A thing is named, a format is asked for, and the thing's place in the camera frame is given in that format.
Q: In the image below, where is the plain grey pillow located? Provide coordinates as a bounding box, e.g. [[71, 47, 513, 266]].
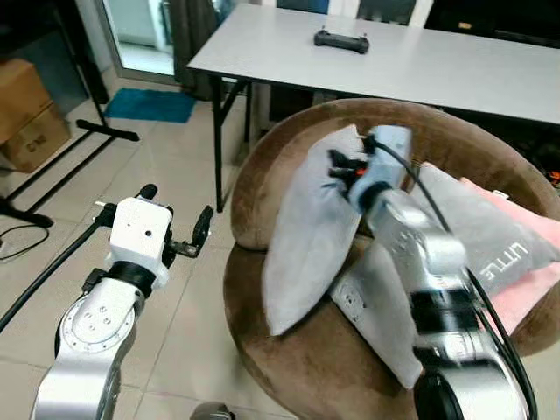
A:
[[262, 124, 386, 338]]

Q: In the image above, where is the black metal floor stand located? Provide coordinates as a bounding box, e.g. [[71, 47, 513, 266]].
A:
[[0, 0, 141, 230]]

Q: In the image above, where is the blue floor mat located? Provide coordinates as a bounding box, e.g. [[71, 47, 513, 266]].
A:
[[103, 87, 198, 124]]

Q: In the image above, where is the grey pillow with white label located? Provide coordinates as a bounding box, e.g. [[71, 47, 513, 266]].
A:
[[331, 241, 423, 390]]

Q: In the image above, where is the grey pillow with white lettering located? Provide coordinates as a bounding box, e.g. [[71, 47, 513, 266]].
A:
[[409, 162, 560, 298]]

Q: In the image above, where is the round brown plush sofa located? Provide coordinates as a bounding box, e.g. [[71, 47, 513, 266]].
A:
[[223, 98, 560, 420]]

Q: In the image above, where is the pink pillow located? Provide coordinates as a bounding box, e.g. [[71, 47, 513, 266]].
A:
[[459, 178, 560, 338]]

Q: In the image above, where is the white folding table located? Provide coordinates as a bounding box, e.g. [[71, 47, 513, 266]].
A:
[[186, 4, 560, 214]]

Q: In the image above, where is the black handheld controller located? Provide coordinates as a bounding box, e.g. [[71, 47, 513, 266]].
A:
[[314, 29, 370, 55]]

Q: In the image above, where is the cardboard box with black print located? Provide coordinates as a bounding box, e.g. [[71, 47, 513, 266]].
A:
[[0, 103, 73, 172]]

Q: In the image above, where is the glass door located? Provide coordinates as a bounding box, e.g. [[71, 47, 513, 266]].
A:
[[101, 0, 176, 84]]

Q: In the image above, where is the plain cardboard box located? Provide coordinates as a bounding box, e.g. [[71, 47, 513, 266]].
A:
[[0, 59, 55, 143]]

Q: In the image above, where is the dark curtain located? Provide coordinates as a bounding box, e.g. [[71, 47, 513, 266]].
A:
[[166, 0, 239, 99]]

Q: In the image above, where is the grey robot foot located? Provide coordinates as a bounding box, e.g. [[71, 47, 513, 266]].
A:
[[188, 401, 235, 420]]

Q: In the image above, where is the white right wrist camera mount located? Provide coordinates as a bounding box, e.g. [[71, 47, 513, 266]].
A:
[[363, 125, 413, 190]]

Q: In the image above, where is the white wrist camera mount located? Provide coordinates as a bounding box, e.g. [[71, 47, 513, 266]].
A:
[[103, 196, 176, 269], [363, 125, 413, 190]]

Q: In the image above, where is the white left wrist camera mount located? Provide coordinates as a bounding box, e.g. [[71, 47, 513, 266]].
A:
[[103, 196, 176, 269]]

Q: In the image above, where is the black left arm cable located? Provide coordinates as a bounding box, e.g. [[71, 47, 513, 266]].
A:
[[0, 210, 115, 333]]

